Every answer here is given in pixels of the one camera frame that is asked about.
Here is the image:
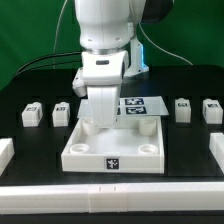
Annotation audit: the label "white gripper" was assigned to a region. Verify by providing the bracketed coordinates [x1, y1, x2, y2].
[82, 50, 129, 128]

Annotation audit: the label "white square tabletop tray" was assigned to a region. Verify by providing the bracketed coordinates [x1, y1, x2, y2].
[61, 116, 165, 174]

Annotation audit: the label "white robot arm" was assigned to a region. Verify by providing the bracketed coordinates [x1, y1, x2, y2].
[72, 0, 174, 128]

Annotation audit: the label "white marker sheet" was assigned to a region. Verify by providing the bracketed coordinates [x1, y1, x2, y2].
[76, 96, 169, 119]

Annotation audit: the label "white left corner block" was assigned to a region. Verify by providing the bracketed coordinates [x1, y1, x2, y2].
[0, 138, 14, 176]

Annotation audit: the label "white corner block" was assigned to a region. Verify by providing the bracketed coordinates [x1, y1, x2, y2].
[0, 138, 14, 176]
[209, 133, 224, 174]

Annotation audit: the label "white right corner block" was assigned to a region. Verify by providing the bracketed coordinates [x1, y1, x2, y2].
[209, 133, 224, 174]

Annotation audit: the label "black cable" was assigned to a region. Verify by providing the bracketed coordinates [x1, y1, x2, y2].
[13, 50, 83, 78]

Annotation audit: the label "grey thin cable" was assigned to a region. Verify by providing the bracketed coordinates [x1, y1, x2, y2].
[53, 0, 69, 70]

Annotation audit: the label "white front fence rail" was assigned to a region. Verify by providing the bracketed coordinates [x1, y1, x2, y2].
[0, 182, 224, 214]

